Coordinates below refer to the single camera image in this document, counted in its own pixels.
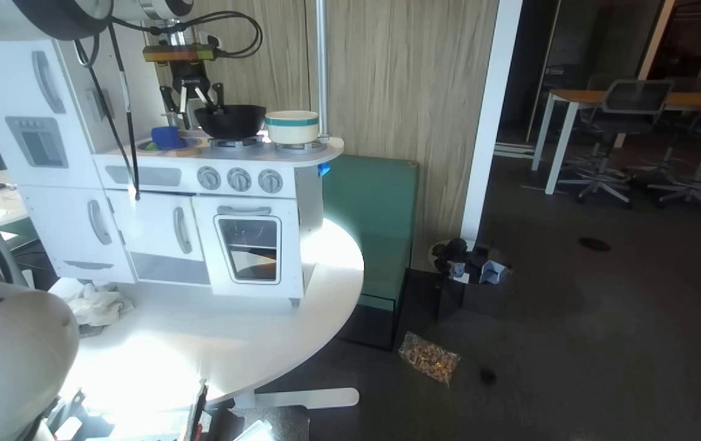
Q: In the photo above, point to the white bowl with teal stripe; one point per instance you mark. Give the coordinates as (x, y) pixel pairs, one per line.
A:
(293, 128)

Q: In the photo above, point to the small white side table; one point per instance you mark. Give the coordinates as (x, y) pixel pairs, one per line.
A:
(8, 210)

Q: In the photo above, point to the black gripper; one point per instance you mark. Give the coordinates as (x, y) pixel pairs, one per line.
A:
(192, 74)

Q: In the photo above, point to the round white table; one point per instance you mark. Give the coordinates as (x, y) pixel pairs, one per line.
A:
(204, 343)

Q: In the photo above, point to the white building pillar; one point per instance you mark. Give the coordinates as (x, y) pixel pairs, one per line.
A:
(494, 124)

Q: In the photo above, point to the black bowl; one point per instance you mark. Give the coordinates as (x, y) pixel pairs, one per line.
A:
(231, 124)

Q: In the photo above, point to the crumpled white cloth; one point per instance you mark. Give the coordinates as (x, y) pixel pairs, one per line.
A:
(97, 307)

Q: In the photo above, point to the tan wrist camera mount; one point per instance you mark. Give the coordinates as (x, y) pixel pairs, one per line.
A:
(179, 54)

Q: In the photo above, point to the white toy play kitchen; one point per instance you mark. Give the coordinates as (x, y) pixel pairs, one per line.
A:
(162, 237)

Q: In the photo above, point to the wooden desk with white legs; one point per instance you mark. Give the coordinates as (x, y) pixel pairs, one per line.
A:
(578, 100)

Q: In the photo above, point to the thin white pole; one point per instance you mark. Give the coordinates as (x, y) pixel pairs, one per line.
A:
(320, 64)

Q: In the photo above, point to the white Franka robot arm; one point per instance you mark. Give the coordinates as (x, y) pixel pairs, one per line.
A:
(8, 358)

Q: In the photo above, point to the small black floor object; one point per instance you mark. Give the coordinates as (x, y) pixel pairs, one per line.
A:
(488, 375)

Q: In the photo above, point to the blue sponge object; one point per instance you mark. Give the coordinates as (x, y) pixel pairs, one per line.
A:
(169, 139)

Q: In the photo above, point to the small blue white cup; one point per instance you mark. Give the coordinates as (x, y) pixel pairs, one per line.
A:
(458, 276)
(494, 274)

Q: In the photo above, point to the black gear pile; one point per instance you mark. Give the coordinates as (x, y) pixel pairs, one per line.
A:
(451, 256)

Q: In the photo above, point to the patterned snack bag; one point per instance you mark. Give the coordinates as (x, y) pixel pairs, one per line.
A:
(430, 358)

